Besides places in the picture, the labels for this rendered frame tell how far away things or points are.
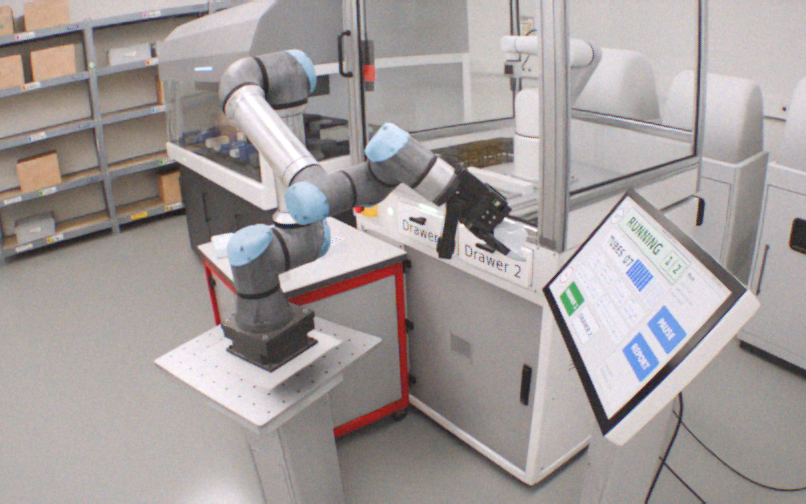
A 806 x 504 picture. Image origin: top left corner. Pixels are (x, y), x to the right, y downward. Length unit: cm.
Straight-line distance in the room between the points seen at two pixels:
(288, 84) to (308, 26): 122
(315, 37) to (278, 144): 147
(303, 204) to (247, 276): 42
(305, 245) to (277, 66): 44
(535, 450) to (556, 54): 123
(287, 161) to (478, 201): 35
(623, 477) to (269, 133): 100
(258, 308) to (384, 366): 90
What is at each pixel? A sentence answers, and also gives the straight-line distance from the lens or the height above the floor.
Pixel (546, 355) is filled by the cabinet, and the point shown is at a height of 62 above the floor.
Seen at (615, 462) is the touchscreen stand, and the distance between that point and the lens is 121.
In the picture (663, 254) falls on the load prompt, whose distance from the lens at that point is 104.
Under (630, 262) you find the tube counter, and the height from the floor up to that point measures 111.
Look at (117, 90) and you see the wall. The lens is 575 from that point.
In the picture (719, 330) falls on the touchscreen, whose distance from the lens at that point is 86.
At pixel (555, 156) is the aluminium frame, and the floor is 120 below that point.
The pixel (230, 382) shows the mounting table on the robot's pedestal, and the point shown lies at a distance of 142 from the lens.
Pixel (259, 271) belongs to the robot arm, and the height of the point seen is 100.
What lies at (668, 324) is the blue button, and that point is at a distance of 92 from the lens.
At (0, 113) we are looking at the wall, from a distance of 573.
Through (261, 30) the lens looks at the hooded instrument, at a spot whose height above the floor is 158.
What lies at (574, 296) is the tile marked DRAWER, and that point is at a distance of 118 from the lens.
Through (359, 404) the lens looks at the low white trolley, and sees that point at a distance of 222.
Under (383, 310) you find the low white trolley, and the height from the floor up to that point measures 56.
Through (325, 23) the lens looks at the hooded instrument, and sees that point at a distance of 255.
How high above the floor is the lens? 153
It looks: 22 degrees down
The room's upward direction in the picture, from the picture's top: 3 degrees counter-clockwise
